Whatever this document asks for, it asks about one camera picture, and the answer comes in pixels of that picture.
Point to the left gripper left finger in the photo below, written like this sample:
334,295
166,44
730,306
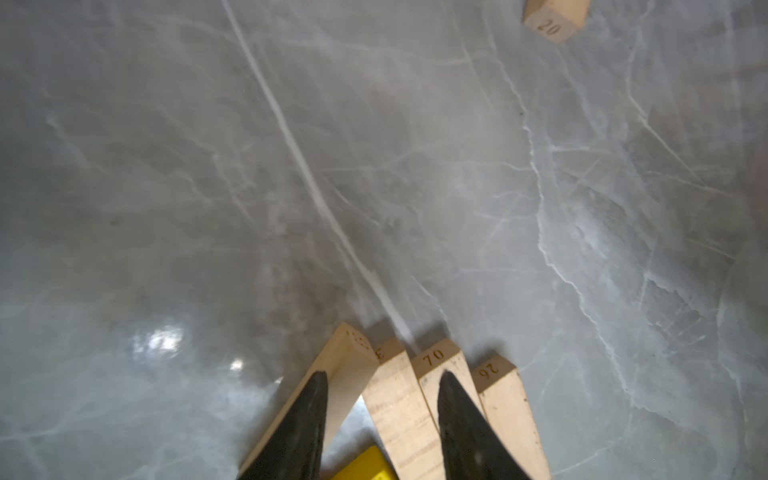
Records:
294,450

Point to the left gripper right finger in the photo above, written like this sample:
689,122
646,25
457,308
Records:
470,447

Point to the wooden block number 70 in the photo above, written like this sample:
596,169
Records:
430,364

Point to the wooden block number 20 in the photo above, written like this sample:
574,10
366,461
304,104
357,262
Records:
556,20

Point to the wooden block beside yellow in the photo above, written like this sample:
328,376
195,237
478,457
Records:
507,410

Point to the wooden block number 53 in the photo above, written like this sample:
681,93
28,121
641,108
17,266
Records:
402,419

